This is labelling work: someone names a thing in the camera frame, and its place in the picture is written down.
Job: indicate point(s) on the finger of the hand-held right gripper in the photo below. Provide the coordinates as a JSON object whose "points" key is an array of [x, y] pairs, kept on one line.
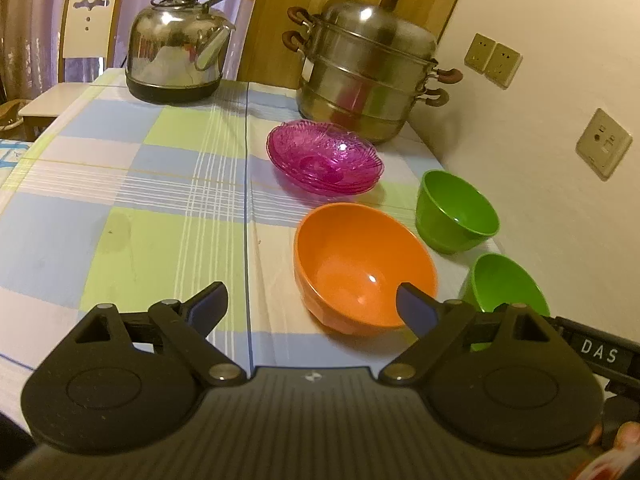
{"points": [[565, 327]]}

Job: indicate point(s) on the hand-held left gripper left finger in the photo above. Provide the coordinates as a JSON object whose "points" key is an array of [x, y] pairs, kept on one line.
{"points": [[207, 307]]}

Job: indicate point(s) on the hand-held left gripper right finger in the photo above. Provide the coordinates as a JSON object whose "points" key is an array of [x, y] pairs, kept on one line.
{"points": [[417, 310]]}

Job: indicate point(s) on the green plastic bowl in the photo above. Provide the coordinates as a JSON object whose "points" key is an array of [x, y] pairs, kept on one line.
{"points": [[445, 220], [500, 280]]}

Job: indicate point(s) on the orange plastic bowl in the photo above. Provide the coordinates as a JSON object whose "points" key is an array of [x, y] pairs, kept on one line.
{"points": [[350, 260]]}

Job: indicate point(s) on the purple glass plate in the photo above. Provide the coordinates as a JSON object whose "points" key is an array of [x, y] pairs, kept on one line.
{"points": [[367, 184], [350, 192], [320, 152]]}

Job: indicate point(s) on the person's right hand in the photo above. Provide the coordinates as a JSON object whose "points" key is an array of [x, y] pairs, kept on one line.
{"points": [[629, 435]]}

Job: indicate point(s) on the red and white tag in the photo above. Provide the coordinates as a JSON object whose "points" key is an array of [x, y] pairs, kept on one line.
{"points": [[605, 465]]}

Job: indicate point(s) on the checked pastel tablecloth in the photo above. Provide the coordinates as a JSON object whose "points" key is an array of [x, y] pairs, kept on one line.
{"points": [[125, 185]]}

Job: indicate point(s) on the stainless steel steamer pot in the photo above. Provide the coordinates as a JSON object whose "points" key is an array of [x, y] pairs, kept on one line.
{"points": [[360, 75]]}

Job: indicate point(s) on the blue white checked blanket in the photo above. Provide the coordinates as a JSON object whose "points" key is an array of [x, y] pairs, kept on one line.
{"points": [[10, 155]]}

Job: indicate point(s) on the stainless steel kettle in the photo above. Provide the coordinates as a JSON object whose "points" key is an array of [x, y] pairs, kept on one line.
{"points": [[165, 45]]}

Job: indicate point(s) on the woven basket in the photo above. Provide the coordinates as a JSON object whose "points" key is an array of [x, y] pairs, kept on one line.
{"points": [[10, 112]]}

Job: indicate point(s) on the white wooden chair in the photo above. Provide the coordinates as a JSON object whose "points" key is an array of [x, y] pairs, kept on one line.
{"points": [[85, 35]]}

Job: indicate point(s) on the beige wall socket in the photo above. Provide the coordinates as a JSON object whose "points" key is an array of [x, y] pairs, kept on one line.
{"points": [[602, 144], [479, 52], [502, 65]]}

